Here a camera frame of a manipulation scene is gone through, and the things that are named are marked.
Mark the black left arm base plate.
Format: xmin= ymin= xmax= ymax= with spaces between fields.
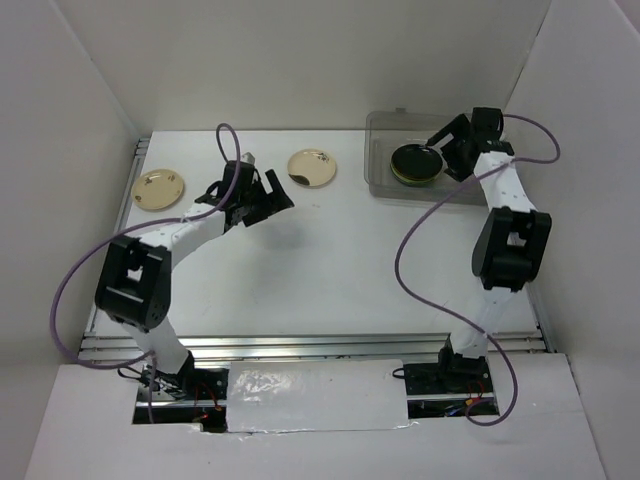
xmin=151 ymin=368 xmax=229 ymax=404

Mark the aluminium front rail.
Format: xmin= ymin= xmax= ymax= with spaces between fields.
xmin=79 ymin=331 xmax=547 ymax=363

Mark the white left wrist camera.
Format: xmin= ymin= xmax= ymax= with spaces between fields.
xmin=241 ymin=152 xmax=256 ymax=165

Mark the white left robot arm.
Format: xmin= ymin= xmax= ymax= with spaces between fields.
xmin=95 ymin=160 xmax=294 ymax=399

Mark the lime green plate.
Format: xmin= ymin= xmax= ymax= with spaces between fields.
xmin=393 ymin=173 xmax=440 ymax=188

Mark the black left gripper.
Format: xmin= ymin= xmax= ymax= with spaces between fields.
xmin=239 ymin=169 xmax=293 ymax=227

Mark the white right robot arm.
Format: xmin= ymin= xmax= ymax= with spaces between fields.
xmin=427 ymin=107 xmax=552 ymax=392

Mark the clear plastic bin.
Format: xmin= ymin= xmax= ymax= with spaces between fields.
xmin=364 ymin=110 xmax=460 ymax=202

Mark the white foil-covered panel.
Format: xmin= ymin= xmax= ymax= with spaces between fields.
xmin=226 ymin=360 xmax=410 ymax=433

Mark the black glossy plate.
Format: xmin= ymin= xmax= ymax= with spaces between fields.
xmin=390 ymin=144 xmax=444 ymax=178

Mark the cream plate with brown motifs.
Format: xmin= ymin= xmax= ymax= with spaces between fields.
xmin=130 ymin=169 xmax=185 ymax=211

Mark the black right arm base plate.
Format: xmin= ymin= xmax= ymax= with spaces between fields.
xmin=391 ymin=363 xmax=494 ymax=400

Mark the cream plate with black patch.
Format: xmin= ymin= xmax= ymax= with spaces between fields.
xmin=287 ymin=148 xmax=337 ymax=188

